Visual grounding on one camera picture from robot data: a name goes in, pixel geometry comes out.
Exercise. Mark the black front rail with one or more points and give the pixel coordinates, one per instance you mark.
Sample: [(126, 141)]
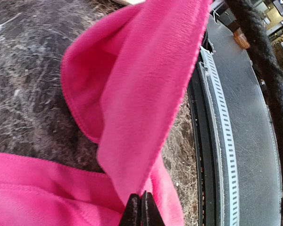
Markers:
[(205, 148)]

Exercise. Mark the pink towel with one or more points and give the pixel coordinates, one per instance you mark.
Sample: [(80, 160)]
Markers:
[(89, 91)]

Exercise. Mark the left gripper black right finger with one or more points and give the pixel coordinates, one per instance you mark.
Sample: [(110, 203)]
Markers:
[(150, 215)]

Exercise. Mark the white slotted cable duct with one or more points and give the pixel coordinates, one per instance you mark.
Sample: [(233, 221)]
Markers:
[(227, 170)]

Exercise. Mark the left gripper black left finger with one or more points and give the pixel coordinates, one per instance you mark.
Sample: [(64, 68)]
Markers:
[(133, 212)]

